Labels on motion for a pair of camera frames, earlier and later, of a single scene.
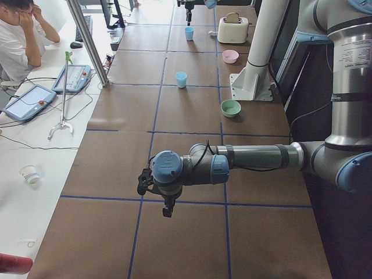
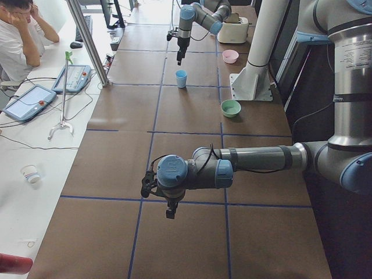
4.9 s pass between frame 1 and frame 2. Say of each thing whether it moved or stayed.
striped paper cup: stayed
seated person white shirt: stayed
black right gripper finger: moved
